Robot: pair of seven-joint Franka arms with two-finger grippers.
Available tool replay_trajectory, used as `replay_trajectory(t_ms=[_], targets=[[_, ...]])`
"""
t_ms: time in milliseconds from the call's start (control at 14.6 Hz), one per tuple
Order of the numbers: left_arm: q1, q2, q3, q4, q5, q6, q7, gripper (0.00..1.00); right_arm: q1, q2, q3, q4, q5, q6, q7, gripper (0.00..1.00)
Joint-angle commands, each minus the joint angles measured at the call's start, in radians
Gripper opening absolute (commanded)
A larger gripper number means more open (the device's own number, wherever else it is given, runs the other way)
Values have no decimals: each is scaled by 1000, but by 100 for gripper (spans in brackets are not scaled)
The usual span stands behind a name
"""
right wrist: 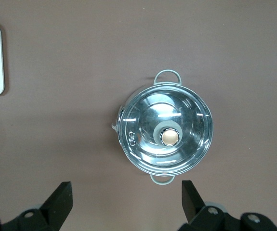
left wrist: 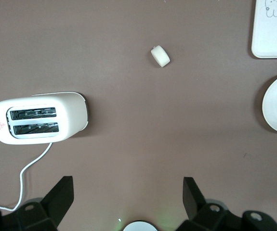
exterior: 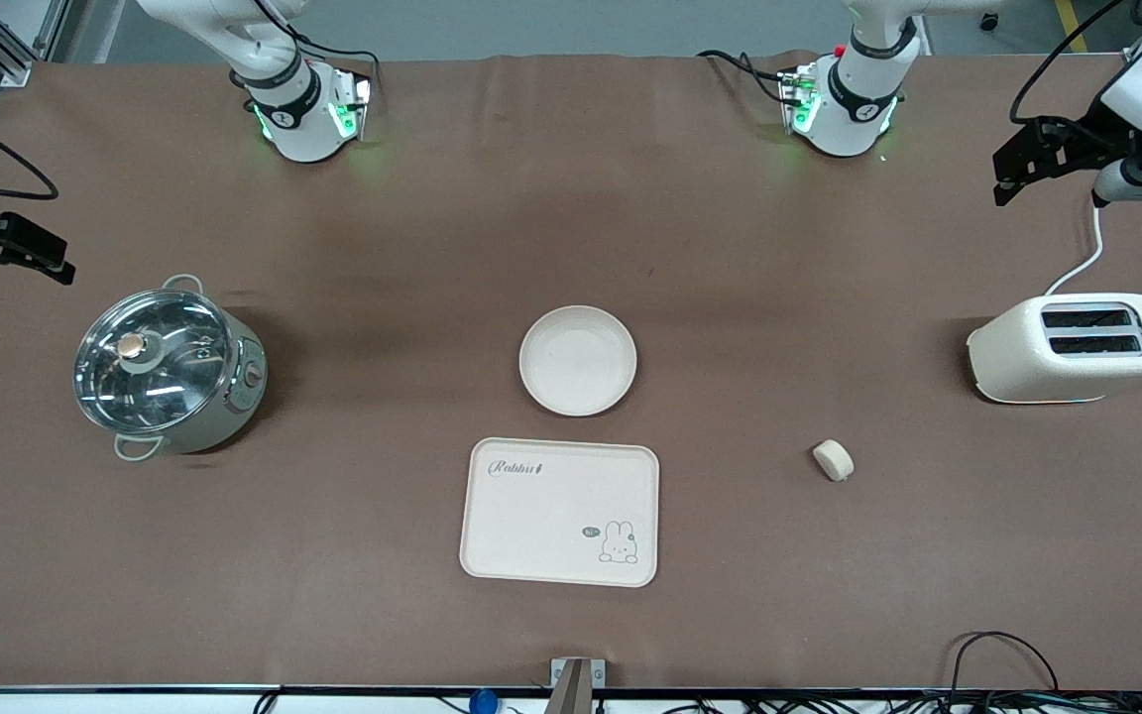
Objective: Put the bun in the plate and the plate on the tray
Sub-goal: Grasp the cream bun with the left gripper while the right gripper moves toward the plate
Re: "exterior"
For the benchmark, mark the brown table mat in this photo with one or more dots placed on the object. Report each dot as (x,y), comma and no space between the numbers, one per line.
(571,218)

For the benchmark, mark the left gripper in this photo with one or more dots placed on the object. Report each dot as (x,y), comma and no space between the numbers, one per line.
(1087,137)

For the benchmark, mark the small cream bun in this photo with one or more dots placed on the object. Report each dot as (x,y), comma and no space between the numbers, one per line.
(834,460)

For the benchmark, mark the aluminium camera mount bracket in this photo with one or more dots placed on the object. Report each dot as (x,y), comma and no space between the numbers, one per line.
(577,684)

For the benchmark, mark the aluminium frame profile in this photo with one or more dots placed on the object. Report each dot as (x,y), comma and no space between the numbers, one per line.
(6,45)

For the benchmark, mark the cream two-slot toaster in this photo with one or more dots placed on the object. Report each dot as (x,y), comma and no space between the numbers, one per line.
(1067,367)

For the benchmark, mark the blue round cap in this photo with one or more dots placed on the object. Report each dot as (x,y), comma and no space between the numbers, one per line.
(483,703)

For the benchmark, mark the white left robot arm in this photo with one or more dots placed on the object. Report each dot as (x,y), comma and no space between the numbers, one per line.
(854,99)

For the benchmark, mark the cream rabbit print tray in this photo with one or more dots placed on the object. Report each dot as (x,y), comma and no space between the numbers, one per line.
(559,516)

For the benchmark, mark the glass pot lid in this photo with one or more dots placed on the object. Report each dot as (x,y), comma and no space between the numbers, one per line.
(153,362)

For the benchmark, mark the pale green electric pot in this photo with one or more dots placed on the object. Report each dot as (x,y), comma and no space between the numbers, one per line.
(239,392)

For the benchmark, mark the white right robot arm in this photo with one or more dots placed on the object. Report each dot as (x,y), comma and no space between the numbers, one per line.
(298,109)

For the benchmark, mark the round cream plate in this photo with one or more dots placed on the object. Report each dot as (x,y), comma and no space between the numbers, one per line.
(578,360)

